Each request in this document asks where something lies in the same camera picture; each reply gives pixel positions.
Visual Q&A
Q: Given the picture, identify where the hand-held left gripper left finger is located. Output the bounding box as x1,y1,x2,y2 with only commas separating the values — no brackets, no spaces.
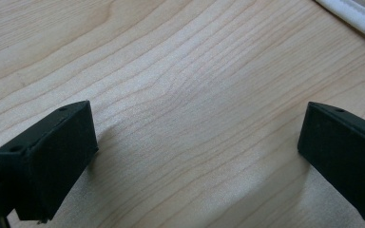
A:
0,100,100,222

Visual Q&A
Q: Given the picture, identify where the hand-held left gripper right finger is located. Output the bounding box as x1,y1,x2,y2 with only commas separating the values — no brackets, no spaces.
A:
297,101,365,221

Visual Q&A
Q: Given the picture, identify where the clear pouch with white trim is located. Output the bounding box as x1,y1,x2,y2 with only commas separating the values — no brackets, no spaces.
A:
313,0,365,48

